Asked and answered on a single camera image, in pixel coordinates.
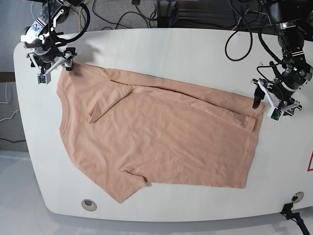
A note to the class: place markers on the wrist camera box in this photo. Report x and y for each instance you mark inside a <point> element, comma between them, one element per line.
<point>43,78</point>
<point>276,114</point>

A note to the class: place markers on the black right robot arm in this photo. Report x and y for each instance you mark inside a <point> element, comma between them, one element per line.
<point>44,42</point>

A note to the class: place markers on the table grommet hole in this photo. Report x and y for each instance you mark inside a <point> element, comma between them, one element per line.
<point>88,205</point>
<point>297,197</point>

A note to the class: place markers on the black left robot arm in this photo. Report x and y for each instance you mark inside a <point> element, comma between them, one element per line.
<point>291,72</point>

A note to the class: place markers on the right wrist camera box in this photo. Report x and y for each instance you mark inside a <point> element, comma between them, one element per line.
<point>43,78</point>

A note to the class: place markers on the peach T-shirt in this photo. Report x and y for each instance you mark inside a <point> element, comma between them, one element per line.
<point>124,129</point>

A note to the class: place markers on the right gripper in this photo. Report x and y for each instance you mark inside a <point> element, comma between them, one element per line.
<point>45,63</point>

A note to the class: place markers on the black clamp with cable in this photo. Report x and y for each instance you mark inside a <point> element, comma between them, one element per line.
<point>294,216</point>

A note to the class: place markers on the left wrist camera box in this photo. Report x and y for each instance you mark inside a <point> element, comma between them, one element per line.
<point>276,114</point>

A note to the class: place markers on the right table grommet hole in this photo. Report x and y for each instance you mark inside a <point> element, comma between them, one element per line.
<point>297,197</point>

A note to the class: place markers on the red triangle sticker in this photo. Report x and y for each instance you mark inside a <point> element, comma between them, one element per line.
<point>310,166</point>

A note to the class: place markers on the left table grommet hole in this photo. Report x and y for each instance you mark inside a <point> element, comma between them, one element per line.
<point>88,205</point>

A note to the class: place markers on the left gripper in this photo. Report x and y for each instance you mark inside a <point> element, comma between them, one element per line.
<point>275,96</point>

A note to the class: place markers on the black table leg frame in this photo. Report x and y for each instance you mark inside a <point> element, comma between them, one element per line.
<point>166,12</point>

